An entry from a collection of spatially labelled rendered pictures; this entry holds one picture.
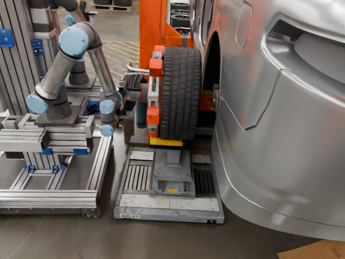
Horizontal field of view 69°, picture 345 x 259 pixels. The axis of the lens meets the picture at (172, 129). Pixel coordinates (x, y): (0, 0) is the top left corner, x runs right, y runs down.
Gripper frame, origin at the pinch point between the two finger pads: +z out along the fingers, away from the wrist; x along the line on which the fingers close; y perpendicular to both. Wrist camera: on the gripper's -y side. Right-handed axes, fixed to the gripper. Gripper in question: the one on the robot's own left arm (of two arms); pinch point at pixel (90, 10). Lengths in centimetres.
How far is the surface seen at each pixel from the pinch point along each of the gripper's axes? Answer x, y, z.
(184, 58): 96, -5, -71
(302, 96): 136, -33, -158
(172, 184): 111, 95, -80
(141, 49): 58, 11, -29
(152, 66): 80, -1, -85
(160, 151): 93, 89, -52
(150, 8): 60, -19, -28
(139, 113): 70, 52, -58
